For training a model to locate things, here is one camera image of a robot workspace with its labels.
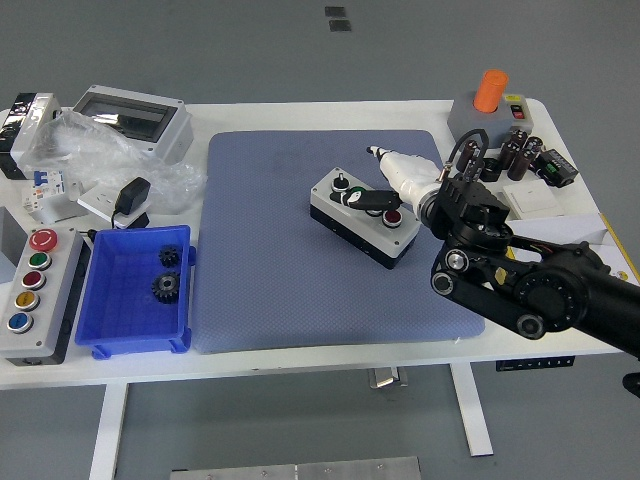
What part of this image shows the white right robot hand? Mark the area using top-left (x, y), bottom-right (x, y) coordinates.
top-left (342, 143), bottom-right (446, 217)

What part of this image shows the grey four-button control box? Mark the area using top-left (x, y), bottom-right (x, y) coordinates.
top-left (309, 168), bottom-right (422, 271)

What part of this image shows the grey five-button control box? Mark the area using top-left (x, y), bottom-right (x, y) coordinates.
top-left (0, 227), bottom-right (94, 366)

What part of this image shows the orange cylinder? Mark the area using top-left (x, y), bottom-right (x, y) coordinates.
top-left (473, 68), bottom-right (510, 114)

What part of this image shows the black module with green terminals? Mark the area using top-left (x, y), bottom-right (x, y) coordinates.
top-left (532, 148), bottom-right (580, 189)

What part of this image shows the blue-grey textured mat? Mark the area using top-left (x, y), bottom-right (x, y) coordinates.
top-left (192, 129), bottom-right (486, 355)

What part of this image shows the white and yellow cardboard box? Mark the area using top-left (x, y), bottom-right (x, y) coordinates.
top-left (509, 213), bottom-right (640, 289)

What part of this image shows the black table control panel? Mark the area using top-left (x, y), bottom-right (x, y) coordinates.
top-left (495, 355), bottom-right (575, 372)

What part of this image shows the white table leg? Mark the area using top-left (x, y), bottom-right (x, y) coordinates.
top-left (448, 363), bottom-right (495, 457)
top-left (88, 383), bottom-right (130, 480)

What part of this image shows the large black gear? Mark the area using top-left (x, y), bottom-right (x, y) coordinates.
top-left (151, 271), bottom-right (182, 305)

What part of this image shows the black power adapter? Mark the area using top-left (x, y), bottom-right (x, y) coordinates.
top-left (110, 176), bottom-right (152, 231)

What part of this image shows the clear plastic bag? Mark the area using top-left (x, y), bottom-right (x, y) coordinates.
top-left (24, 109), bottom-right (207, 216)

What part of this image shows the grey metal plate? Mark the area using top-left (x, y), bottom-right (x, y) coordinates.
top-left (169, 455), bottom-right (422, 480)

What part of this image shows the blue plastic bin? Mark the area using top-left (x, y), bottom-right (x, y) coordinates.
top-left (74, 224), bottom-right (197, 360)

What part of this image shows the white circuit breaker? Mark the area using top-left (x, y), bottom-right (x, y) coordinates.
top-left (20, 168), bottom-right (69, 214)

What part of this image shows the plain grey box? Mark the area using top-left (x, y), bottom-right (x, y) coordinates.
top-left (0, 206), bottom-right (27, 287)

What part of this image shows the grey switch box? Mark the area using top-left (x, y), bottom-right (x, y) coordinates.
top-left (446, 93), bottom-right (535, 150)

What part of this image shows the white wall switch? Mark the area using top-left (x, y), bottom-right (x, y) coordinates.
top-left (502, 178), bottom-right (562, 219)

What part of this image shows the metal bracket under table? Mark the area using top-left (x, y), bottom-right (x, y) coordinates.
top-left (368, 367), bottom-right (409, 390)

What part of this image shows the grey enclosure with clear lid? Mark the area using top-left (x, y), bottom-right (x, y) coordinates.
top-left (72, 84), bottom-right (194, 166)

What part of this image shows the silver metal bracket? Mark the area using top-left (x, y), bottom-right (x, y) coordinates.
top-left (37, 197), bottom-right (90, 225)

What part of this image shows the white enclosure with dark lid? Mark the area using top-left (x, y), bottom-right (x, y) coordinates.
top-left (0, 92), bottom-right (64, 181)

